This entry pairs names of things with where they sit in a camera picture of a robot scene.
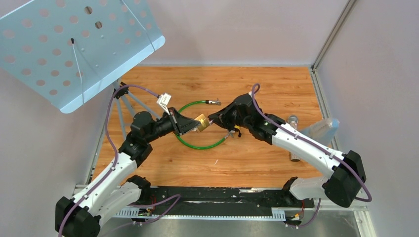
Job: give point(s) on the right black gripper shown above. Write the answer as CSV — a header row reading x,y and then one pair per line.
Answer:
x,y
217,119

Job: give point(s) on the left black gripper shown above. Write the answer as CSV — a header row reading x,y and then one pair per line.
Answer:
x,y
181,124

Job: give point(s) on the brass padlock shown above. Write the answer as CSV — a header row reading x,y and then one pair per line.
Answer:
x,y
204,122

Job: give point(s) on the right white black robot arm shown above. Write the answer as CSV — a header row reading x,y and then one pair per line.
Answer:
x,y
343,174

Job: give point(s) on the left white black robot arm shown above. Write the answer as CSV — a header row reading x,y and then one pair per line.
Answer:
x,y
84,214

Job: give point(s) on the grey tripod stand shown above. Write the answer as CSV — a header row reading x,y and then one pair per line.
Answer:
x,y
122,98

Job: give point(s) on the clear blue plastic bag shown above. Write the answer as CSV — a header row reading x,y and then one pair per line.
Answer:
x,y
322,131

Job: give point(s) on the perforated light blue metal plate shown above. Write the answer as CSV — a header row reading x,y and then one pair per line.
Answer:
x,y
68,51

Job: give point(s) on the green cable lock loop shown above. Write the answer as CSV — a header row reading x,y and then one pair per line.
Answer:
x,y
203,140

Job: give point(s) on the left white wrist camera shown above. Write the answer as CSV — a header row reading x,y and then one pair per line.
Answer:
x,y
163,101

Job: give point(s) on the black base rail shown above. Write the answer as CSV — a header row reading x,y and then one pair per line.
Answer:
x,y
217,203

